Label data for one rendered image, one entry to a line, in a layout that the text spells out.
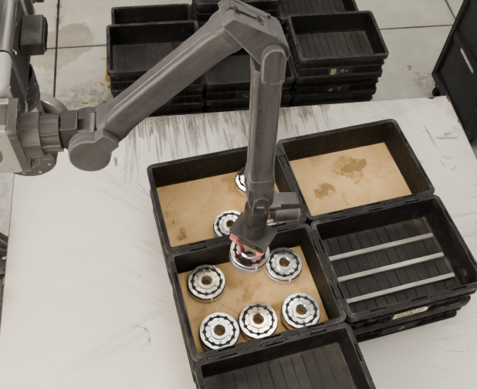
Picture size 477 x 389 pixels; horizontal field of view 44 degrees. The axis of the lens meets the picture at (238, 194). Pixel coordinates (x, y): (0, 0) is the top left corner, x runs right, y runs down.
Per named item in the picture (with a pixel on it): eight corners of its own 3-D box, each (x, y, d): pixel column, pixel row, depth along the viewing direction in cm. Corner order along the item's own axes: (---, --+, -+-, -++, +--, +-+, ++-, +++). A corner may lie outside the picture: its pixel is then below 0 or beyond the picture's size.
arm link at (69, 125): (52, 111, 109) (50, 130, 106) (107, 107, 110) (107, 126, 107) (62, 147, 116) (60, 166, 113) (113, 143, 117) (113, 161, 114)
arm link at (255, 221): (243, 194, 133) (247, 215, 130) (272, 192, 134) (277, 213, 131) (241, 211, 139) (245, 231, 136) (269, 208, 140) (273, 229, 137)
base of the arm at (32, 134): (26, 138, 116) (9, 96, 106) (68, 135, 117) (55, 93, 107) (23, 173, 111) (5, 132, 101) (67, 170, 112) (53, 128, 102)
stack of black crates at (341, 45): (287, 130, 284) (299, 60, 247) (276, 86, 301) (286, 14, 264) (366, 123, 289) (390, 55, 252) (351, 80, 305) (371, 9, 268)
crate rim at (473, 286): (346, 323, 148) (349, 320, 146) (307, 225, 164) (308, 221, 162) (485, 287, 156) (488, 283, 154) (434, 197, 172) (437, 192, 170)
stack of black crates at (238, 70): (204, 136, 280) (204, 85, 252) (198, 90, 296) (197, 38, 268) (286, 130, 284) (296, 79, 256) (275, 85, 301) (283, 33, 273)
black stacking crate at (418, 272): (339, 336, 156) (348, 320, 147) (303, 243, 172) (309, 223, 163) (471, 302, 164) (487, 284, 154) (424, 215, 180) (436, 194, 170)
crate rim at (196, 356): (193, 364, 141) (193, 360, 139) (167, 257, 156) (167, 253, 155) (346, 324, 148) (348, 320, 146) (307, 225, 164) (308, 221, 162)
